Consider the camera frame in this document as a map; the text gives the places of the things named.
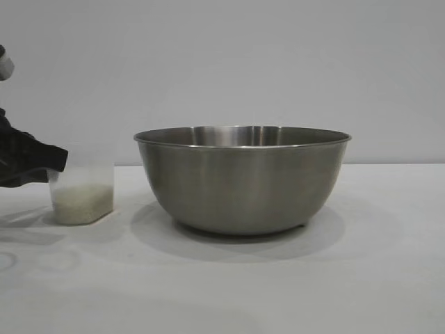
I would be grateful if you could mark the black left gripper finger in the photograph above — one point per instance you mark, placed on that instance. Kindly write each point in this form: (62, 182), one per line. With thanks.
(31, 153)
(21, 181)

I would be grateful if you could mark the clear plastic measuring cup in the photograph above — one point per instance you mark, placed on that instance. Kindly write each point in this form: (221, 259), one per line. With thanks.
(87, 174)

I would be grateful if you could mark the white rice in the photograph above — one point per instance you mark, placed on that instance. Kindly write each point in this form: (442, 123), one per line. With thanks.
(83, 205)

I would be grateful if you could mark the stainless steel mixing bowl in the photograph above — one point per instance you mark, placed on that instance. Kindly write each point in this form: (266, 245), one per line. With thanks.
(236, 188)

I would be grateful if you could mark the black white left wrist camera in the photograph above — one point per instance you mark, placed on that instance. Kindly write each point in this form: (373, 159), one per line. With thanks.
(5, 67)

